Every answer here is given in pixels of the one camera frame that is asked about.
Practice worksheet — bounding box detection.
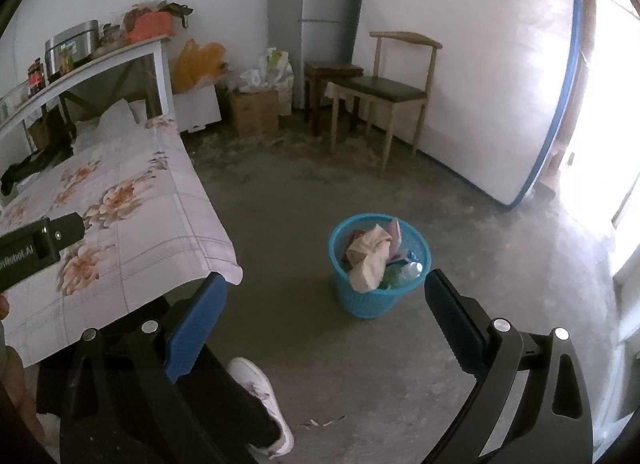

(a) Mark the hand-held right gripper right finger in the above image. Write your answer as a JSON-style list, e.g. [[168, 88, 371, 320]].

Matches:
[[424, 269, 596, 464]]

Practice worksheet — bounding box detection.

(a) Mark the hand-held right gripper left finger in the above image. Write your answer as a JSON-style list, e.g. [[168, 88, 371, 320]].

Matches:
[[59, 271, 228, 464]]

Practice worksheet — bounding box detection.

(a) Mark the green label plastic bottle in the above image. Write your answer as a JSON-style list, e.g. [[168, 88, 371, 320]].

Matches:
[[385, 261, 425, 290]]

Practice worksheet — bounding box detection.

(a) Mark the blue plastic basket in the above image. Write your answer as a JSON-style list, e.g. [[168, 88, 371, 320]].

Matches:
[[328, 214, 432, 320]]

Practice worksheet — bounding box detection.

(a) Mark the beige paper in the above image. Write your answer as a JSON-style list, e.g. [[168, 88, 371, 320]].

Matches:
[[346, 224, 393, 292]]

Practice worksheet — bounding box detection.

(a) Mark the person's left forearm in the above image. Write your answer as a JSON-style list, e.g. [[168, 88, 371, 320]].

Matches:
[[0, 344, 46, 450]]

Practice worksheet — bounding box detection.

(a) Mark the dark cloth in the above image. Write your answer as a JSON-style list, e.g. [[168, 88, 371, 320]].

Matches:
[[0, 146, 68, 196]]

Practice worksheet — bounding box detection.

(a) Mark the person's leg in dark trousers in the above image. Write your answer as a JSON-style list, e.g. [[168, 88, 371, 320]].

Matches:
[[35, 339, 281, 451]]

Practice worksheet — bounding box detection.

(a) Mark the white shoe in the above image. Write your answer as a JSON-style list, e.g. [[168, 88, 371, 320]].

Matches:
[[226, 357, 295, 457]]

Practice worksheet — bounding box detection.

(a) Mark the brown cardboard box under shelf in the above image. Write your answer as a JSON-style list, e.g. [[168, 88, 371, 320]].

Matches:
[[27, 109, 71, 150]]

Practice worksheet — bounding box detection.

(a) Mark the pale floor scrap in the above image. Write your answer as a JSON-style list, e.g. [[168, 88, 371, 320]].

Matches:
[[300, 415, 347, 430]]

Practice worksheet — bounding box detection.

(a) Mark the steel pot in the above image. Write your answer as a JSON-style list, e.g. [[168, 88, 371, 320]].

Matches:
[[44, 20, 100, 77]]

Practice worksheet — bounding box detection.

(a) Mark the white box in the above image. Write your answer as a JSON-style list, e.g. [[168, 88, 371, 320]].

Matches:
[[172, 84, 222, 135]]

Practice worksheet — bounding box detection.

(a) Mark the wooden chair with dark seat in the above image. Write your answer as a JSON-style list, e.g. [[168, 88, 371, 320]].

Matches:
[[327, 31, 443, 177]]

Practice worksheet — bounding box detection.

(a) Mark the white mattress with blue edge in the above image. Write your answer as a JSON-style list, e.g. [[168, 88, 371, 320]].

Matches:
[[352, 0, 583, 208]]

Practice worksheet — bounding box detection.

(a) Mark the orange plastic bag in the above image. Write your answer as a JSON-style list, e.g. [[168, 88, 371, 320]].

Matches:
[[172, 40, 228, 94]]

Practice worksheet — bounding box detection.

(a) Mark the orange cloth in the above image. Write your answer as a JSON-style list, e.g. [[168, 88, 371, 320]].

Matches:
[[125, 11, 176, 45]]

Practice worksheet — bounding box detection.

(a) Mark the white plastic bag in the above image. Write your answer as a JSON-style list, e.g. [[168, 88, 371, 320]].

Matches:
[[240, 47, 293, 95]]

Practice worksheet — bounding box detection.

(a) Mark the dark wooden stool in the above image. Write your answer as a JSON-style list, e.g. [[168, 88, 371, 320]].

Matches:
[[303, 61, 365, 135]]

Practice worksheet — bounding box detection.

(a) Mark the white frame shelf table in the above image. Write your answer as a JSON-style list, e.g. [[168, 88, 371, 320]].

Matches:
[[0, 35, 176, 155]]

